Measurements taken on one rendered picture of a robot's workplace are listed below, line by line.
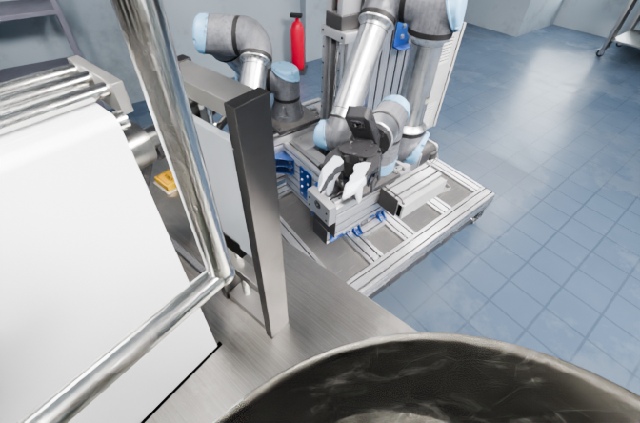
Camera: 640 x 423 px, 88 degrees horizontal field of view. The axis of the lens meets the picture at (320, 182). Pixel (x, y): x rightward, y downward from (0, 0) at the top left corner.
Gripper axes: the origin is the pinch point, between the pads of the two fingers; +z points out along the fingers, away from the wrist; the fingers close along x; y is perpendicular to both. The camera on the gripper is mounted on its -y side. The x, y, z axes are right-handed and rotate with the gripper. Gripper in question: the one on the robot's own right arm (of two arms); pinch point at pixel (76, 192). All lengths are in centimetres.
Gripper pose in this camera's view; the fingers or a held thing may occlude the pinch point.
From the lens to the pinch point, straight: 90.1
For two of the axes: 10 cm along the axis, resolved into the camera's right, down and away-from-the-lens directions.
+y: 0.3, -7.5, -6.7
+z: -6.2, 5.1, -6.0
